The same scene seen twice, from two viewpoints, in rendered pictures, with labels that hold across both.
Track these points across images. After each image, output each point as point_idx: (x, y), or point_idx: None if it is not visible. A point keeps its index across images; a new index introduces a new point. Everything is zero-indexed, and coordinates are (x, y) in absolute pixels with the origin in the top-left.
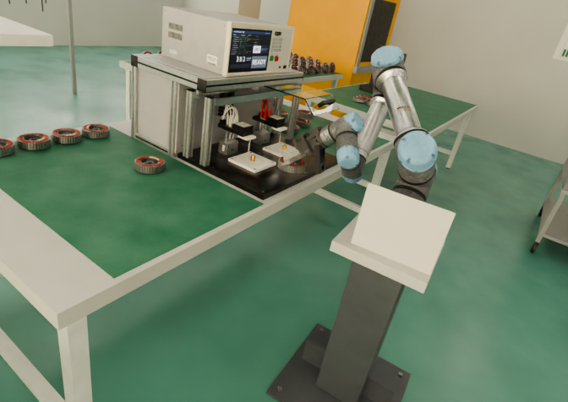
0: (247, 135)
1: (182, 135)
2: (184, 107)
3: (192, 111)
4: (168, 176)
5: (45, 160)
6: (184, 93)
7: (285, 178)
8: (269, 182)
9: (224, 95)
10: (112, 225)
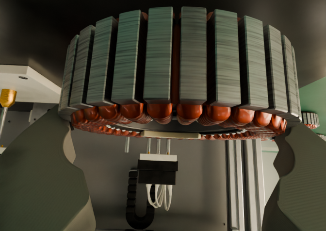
0: (160, 161)
1: (222, 147)
2: (221, 193)
3: (239, 200)
4: (314, 107)
5: (313, 130)
6: (224, 217)
7: (175, 12)
8: (284, 32)
9: (154, 215)
10: None
